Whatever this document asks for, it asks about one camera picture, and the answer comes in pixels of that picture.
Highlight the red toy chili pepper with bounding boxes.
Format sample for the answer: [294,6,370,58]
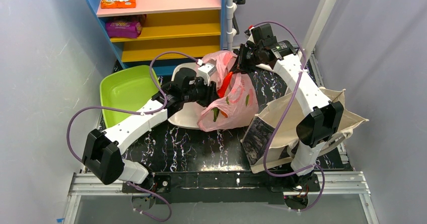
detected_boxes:
[217,71,233,98]

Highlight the pink plastic grocery bag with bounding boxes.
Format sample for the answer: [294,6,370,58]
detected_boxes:
[197,50,259,132]

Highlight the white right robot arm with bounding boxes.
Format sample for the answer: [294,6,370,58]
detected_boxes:
[233,22,344,177]

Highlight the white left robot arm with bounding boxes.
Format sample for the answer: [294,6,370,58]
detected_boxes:
[82,63,219,185]

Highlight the beige canvas tote bag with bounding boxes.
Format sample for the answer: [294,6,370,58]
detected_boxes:
[241,93,368,174]

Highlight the purple snack bag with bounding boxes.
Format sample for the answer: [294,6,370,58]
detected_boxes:
[105,14,147,39]

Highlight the white rectangular tray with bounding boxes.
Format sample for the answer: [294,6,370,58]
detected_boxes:
[168,62,206,130]

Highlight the white pvc pipe stand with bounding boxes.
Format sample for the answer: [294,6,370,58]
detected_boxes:
[225,0,246,51]

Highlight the green plastic tray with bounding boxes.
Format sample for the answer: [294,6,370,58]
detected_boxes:
[100,65,158,111]

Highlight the colourful wooden shelf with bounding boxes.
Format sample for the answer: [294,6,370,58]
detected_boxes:
[86,0,226,75]

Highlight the white camera pole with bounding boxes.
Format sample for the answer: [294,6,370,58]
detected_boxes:
[303,0,337,56]

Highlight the aluminium base frame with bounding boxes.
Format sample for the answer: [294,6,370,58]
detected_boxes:
[63,44,380,224]

